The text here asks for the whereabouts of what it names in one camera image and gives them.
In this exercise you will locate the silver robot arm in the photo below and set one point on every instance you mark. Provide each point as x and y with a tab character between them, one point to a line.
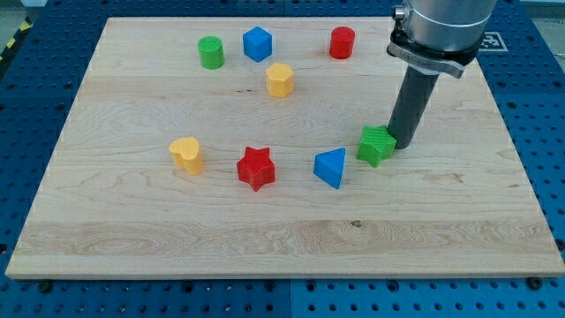
439	36

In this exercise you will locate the yellow hexagon block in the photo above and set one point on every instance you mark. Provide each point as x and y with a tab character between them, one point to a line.
280	80

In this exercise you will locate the red star block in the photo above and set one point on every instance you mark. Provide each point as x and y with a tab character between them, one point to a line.
256	168

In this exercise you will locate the blue triangle block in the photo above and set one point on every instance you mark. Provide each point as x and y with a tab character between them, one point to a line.
329	166

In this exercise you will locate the light wooden board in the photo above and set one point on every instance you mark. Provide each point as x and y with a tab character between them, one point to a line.
112	204

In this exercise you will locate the green star block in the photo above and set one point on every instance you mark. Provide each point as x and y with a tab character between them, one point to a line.
375	145

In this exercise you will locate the yellow heart block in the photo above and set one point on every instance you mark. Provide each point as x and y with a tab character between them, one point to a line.
186	155

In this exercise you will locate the blue cube block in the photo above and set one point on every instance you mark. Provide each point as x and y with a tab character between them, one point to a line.
257	44

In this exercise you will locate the green cylinder block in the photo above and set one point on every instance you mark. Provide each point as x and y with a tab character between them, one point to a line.
211	52

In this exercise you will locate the red cylinder block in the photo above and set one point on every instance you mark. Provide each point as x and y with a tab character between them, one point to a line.
341	42

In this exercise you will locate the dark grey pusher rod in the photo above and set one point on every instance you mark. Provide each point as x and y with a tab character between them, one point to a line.
410	105

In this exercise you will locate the black white fiducial marker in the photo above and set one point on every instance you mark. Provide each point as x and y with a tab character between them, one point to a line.
492	42

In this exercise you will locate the yellow black hazard tape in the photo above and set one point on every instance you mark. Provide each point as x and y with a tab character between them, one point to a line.
16	41

